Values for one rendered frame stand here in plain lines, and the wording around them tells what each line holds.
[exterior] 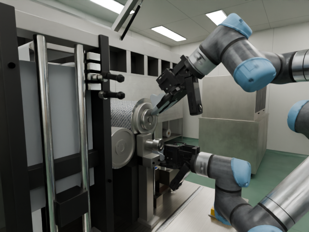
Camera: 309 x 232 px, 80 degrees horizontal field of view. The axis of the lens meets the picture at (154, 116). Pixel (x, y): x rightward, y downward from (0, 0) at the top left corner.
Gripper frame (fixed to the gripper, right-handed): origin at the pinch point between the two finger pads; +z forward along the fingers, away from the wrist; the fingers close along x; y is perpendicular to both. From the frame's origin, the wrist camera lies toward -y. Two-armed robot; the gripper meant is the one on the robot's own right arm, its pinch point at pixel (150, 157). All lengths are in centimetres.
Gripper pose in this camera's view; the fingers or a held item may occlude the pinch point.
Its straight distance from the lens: 75.1
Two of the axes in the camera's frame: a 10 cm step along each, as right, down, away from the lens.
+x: -5.9, 0.9, -8.0
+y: 0.0, -9.9, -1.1
